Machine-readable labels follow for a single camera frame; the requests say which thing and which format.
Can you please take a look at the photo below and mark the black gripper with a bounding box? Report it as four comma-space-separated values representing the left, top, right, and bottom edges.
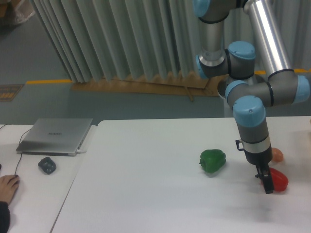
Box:
244, 146, 274, 194

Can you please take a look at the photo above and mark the red bell pepper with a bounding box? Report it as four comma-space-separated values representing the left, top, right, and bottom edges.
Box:
270, 167, 289, 192

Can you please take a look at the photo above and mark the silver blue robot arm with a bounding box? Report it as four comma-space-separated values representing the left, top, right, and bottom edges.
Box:
192, 0, 311, 194

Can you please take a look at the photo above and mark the dark sleeve forearm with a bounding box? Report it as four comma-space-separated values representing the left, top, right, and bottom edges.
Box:
0, 201, 10, 233

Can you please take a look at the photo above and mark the green bell pepper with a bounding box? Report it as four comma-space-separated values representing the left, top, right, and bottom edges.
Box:
199, 149, 226, 174

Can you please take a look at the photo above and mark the person's hand on mouse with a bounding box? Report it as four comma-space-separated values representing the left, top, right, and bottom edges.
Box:
0, 175, 20, 205

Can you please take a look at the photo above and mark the brown egg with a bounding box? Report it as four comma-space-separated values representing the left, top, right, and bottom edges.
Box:
272, 148, 284, 163

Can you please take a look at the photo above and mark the brown cardboard sheet on floor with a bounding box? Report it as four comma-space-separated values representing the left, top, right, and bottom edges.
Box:
71, 71, 226, 101

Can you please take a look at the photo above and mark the silver Huawei laptop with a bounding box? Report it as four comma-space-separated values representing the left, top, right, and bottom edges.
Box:
16, 118, 92, 156

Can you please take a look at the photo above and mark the grey-green pleated curtain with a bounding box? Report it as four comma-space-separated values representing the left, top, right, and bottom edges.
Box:
28, 0, 268, 82

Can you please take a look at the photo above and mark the black 3D mouse controller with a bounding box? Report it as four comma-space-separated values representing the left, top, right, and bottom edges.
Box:
38, 157, 57, 175

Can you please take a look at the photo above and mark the black mouse cable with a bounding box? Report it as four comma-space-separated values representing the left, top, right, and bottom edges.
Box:
0, 124, 33, 176

